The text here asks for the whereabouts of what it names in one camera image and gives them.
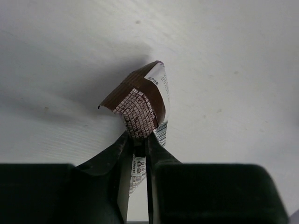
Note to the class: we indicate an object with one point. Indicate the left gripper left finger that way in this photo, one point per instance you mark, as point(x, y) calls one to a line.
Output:
point(99, 187)

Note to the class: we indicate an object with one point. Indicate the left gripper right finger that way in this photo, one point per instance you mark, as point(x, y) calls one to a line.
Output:
point(156, 156)

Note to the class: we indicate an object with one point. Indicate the brown snack packet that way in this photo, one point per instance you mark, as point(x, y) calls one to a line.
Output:
point(142, 101)

